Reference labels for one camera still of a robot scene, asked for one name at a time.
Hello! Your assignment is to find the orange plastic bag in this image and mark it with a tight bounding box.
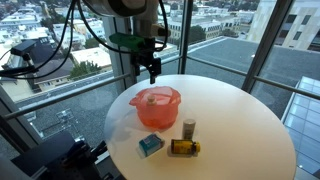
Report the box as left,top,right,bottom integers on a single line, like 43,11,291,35
129,85,182,130

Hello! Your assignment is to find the black camera on stand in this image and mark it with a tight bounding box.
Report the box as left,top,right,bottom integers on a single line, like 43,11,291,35
0,39,38,77

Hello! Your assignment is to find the white and blue mint container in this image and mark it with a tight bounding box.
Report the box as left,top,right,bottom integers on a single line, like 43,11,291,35
138,133,165,158

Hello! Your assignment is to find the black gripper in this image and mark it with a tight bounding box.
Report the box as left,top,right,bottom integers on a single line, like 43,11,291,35
131,36,163,85

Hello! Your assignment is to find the dark robot base equipment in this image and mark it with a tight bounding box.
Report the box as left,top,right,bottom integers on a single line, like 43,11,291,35
11,131,113,180

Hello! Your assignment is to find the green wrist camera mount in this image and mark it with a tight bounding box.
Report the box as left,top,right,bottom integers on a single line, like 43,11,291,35
109,32,148,53

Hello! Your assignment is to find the dark metal window rail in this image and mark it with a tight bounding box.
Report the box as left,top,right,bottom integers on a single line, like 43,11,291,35
3,73,133,121
184,54,320,101

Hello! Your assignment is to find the dark bottle with yellow label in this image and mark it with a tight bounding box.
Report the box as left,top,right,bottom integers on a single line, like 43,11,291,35
170,138,202,156

